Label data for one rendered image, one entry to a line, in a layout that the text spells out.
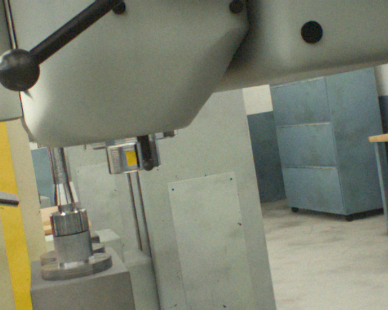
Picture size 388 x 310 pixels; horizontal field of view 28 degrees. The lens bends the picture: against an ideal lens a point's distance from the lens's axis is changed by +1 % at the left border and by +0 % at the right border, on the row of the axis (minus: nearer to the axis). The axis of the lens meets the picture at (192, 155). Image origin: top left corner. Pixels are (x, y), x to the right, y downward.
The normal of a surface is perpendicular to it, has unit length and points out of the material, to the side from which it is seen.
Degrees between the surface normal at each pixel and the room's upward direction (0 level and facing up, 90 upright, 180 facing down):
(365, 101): 90
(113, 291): 90
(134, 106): 122
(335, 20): 90
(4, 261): 90
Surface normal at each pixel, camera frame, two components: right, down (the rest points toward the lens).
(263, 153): 0.30, 0.00
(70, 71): -0.12, 0.36
